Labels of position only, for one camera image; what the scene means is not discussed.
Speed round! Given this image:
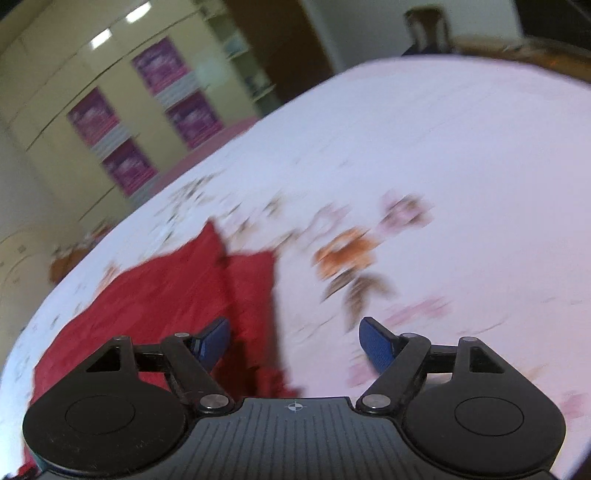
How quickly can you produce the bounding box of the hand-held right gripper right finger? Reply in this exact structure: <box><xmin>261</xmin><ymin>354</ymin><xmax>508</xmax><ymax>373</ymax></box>
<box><xmin>357</xmin><ymin>316</ymin><xmax>507</xmax><ymax>415</ymax></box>

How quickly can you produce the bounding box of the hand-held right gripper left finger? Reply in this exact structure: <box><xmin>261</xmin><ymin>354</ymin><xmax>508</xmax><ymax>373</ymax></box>
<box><xmin>85</xmin><ymin>317</ymin><xmax>234</xmax><ymax>415</ymax></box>

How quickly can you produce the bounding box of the red down jacket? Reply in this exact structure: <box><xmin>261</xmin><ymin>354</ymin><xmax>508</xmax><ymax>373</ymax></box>
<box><xmin>16</xmin><ymin>220</ymin><xmax>306</xmax><ymax>479</ymax></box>

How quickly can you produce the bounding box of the pink bed sheet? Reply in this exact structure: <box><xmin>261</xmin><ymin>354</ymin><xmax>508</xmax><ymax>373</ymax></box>
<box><xmin>136</xmin><ymin>115</ymin><xmax>263</xmax><ymax>206</ymax></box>

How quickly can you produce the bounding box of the white floral bed sheet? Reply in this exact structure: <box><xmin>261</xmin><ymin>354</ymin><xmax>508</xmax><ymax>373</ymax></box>
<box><xmin>0</xmin><ymin>53</ymin><xmax>591</xmax><ymax>480</ymax></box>

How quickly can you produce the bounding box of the cream round headboard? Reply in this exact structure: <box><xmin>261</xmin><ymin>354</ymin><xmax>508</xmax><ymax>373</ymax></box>
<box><xmin>0</xmin><ymin>224</ymin><xmax>58</xmax><ymax>305</ymax></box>

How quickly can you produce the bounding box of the cream wardrobe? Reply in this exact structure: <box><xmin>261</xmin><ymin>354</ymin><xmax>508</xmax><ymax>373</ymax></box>
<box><xmin>0</xmin><ymin>0</ymin><xmax>278</xmax><ymax>220</ymax></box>

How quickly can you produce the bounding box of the cream corner shelf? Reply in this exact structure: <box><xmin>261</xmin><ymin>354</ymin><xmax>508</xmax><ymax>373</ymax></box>
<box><xmin>202</xmin><ymin>6</ymin><xmax>276</xmax><ymax>106</ymax></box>

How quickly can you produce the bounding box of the brown wooden door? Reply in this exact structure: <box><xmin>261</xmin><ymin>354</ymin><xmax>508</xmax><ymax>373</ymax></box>
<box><xmin>225</xmin><ymin>0</ymin><xmax>336</xmax><ymax>101</ymax></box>

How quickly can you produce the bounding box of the wooden chair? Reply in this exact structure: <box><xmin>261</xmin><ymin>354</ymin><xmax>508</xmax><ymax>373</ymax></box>
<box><xmin>403</xmin><ymin>6</ymin><xmax>456</xmax><ymax>56</ymax></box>

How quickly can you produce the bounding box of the wooden table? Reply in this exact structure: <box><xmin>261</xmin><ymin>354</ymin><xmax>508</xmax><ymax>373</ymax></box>
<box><xmin>451</xmin><ymin>34</ymin><xmax>591</xmax><ymax>87</ymax></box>

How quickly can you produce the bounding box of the purple wall poster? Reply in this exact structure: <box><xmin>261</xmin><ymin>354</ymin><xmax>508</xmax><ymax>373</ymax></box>
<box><xmin>165</xmin><ymin>91</ymin><xmax>223</xmax><ymax>149</ymax></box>
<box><xmin>102</xmin><ymin>140</ymin><xmax>158</xmax><ymax>196</ymax></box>
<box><xmin>132</xmin><ymin>38</ymin><xmax>191</xmax><ymax>96</ymax></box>
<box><xmin>67</xmin><ymin>87</ymin><xmax>122</xmax><ymax>145</ymax></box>

